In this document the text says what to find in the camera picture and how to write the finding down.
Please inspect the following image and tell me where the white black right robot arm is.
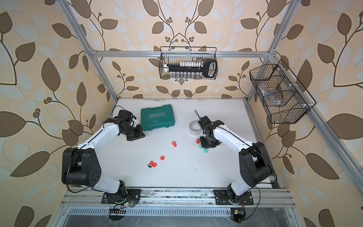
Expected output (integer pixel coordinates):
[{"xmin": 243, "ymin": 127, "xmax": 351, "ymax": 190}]
[{"xmin": 194, "ymin": 111, "xmax": 278, "ymax": 205}]

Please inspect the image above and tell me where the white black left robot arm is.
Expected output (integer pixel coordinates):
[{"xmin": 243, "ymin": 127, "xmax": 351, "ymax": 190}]
[{"xmin": 61, "ymin": 109, "xmax": 145, "ymax": 204}]

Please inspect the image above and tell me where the black wire basket wall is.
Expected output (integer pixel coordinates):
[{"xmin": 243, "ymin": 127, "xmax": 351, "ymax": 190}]
[
  {"xmin": 249, "ymin": 60, "xmax": 317, "ymax": 124},
  {"xmin": 158, "ymin": 46, "xmax": 218, "ymax": 80}
]

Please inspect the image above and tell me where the black wire basket right wall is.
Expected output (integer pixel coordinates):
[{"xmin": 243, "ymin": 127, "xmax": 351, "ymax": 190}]
[{"xmin": 249, "ymin": 60, "xmax": 317, "ymax": 124}]

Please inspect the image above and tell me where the black white tool in basket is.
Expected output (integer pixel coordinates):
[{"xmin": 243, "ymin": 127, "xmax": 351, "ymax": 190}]
[{"xmin": 159, "ymin": 59, "xmax": 218, "ymax": 79}]

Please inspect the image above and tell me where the green plastic tool case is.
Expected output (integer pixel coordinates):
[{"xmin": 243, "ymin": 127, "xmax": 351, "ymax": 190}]
[{"xmin": 141, "ymin": 104, "xmax": 175, "ymax": 131}]

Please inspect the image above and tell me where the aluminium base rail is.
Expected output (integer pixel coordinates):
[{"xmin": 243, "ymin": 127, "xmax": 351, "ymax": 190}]
[{"xmin": 57, "ymin": 188, "xmax": 296, "ymax": 217}]

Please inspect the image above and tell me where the plastic bag in basket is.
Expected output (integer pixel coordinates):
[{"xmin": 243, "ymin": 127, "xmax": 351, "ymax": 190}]
[{"xmin": 258, "ymin": 83, "xmax": 284, "ymax": 107}]

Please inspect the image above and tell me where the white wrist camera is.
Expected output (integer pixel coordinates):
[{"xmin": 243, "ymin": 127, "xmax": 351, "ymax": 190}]
[
  {"xmin": 198, "ymin": 116, "xmax": 224, "ymax": 134},
  {"xmin": 114, "ymin": 110, "xmax": 139, "ymax": 126}
]

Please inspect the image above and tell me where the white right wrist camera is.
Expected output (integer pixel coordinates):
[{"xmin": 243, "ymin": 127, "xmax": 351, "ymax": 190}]
[{"xmin": 198, "ymin": 116, "xmax": 224, "ymax": 134}]

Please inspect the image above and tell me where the black wire basket back wall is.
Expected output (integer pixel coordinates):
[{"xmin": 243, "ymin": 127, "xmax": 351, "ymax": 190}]
[{"xmin": 158, "ymin": 46, "xmax": 218, "ymax": 80}]

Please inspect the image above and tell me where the clear packing tape roll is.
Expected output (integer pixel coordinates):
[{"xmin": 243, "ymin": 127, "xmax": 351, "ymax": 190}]
[{"xmin": 189, "ymin": 121, "xmax": 203, "ymax": 136}]

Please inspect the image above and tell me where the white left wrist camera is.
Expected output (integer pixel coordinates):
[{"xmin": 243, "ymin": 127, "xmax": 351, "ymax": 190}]
[{"xmin": 114, "ymin": 110, "xmax": 139, "ymax": 126}]

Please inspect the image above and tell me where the aluminium cage frame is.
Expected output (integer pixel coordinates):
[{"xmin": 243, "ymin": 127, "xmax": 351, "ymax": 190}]
[{"xmin": 55, "ymin": 0, "xmax": 363, "ymax": 196}]

